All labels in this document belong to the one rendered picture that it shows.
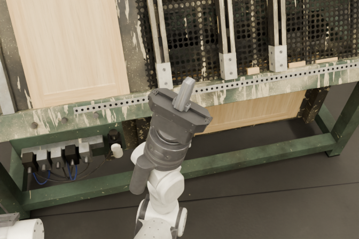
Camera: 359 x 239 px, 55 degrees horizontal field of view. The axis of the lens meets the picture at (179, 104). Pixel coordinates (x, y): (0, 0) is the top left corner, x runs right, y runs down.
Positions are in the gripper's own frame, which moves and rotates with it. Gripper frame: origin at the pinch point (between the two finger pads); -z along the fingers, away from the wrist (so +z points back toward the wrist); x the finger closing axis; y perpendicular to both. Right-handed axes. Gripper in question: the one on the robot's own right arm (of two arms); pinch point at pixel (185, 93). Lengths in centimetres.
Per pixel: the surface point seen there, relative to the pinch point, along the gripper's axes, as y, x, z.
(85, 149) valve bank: 40, 44, 87
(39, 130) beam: 36, 66, 86
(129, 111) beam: 61, 36, 73
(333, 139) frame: 156, -71, 101
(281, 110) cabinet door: 148, -32, 93
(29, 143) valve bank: 32, 68, 94
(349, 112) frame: 151, -67, 74
